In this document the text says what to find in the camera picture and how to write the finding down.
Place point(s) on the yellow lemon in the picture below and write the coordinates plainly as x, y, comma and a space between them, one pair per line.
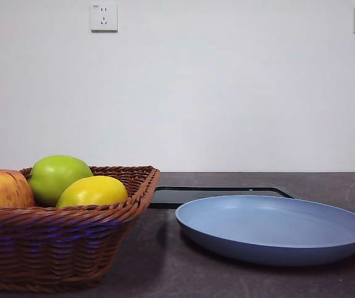
93, 191

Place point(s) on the black flat tray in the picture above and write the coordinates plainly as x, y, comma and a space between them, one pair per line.
168, 197

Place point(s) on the blue round plate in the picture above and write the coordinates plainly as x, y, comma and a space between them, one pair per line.
270, 226

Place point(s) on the green apple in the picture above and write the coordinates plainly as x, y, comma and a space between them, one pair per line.
53, 174

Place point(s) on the brown woven wicker basket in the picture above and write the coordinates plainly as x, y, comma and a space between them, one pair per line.
56, 248

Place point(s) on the red yellow apple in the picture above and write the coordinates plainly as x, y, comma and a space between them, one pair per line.
0, 189

